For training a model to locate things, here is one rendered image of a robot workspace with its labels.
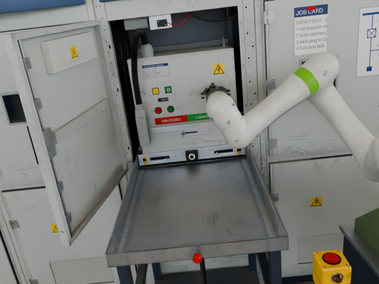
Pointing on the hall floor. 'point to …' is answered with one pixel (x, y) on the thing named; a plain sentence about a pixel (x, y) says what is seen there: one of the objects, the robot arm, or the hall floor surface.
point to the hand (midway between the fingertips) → (213, 87)
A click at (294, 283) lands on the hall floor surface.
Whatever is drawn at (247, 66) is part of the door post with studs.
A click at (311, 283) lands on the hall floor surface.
